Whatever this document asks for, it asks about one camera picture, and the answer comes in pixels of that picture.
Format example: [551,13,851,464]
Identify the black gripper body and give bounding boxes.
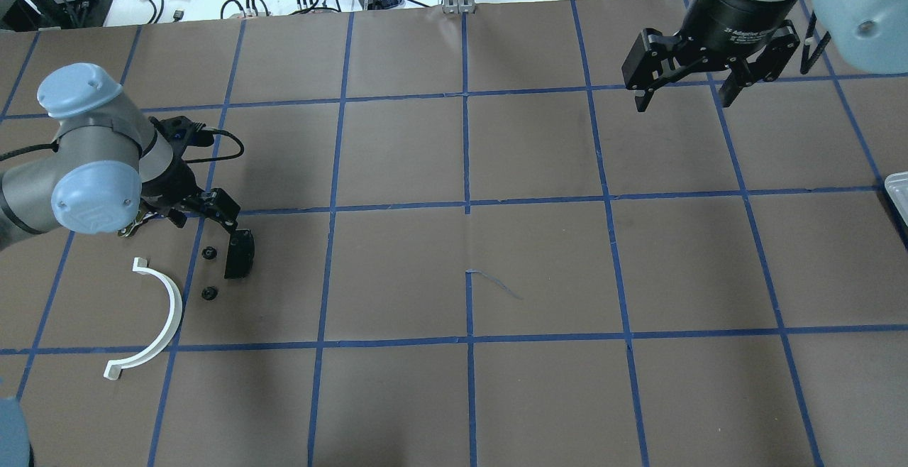
[142,159,200,214]

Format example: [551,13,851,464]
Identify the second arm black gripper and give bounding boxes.
[677,0,797,63]

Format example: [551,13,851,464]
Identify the black bearing gear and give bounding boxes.
[200,245,218,260]
[200,285,218,301]

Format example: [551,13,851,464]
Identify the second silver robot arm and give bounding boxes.
[621,0,907,112]

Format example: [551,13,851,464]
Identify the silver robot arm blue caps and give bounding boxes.
[1,62,240,249]

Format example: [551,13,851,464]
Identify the ribbed silver metal tray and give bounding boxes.
[882,172,908,245]

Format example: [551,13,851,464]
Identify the black brake pad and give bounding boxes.
[223,230,255,280]

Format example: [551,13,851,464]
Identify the green brake shoe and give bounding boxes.
[116,211,160,238]

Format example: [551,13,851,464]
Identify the black monitor stand base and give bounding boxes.
[1,0,114,33]

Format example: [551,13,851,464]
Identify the brown paper mat blue grid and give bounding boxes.
[2,0,907,466]

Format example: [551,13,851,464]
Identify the loose blue tape strand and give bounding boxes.
[465,269,524,301]

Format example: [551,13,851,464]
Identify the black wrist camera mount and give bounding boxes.
[149,116,215,160]

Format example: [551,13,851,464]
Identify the white curved plastic bracket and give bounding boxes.
[101,256,184,382]

